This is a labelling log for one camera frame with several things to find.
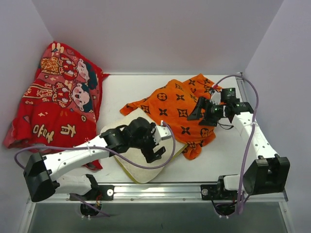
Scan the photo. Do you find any cream textured pillow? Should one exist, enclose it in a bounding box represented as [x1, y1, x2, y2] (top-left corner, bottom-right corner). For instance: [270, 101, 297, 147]
[100, 108, 188, 184]

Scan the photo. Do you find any orange black patterned pillowcase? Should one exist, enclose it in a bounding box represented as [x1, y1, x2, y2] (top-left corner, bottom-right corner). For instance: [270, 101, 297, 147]
[120, 74, 216, 160]

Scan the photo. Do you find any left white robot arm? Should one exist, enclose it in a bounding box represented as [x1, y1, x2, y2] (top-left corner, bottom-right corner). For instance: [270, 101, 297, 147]
[23, 117, 172, 202]

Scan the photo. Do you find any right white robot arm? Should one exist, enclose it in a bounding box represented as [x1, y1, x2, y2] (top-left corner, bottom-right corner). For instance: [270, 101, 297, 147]
[187, 88, 290, 199]

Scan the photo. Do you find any red cartoon patterned pillow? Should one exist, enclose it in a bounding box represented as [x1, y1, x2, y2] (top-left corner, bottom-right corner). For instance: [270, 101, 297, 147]
[3, 41, 110, 170]

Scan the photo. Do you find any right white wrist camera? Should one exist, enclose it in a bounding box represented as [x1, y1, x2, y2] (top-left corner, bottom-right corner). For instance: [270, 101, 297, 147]
[209, 86, 224, 105]

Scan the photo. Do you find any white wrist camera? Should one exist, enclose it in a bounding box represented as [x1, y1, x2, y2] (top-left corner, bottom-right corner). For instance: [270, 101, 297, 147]
[152, 125, 172, 144]
[209, 86, 224, 105]

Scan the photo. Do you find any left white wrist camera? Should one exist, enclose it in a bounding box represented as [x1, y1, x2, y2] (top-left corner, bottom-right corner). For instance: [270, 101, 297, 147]
[152, 125, 172, 144]

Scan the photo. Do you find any aluminium side rail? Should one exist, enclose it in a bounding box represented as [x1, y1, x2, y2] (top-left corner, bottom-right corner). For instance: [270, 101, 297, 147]
[234, 72, 256, 117]

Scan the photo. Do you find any aluminium front rail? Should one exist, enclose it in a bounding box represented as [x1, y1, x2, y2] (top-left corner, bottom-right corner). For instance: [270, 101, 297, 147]
[26, 181, 289, 203]

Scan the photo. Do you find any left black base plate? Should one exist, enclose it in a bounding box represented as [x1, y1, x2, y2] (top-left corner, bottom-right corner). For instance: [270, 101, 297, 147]
[78, 184, 114, 201]

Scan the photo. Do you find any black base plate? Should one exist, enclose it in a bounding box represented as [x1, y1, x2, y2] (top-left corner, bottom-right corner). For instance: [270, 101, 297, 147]
[200, 184, 238, 201]
[78, 184, 114, 201]

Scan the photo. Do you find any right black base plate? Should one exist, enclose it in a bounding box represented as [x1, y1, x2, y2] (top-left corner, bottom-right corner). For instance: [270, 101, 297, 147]
[200, 184, 238, 201]

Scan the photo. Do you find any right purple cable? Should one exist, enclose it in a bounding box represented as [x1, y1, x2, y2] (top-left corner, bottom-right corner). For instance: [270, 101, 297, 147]
[212, 74, 259, 216]

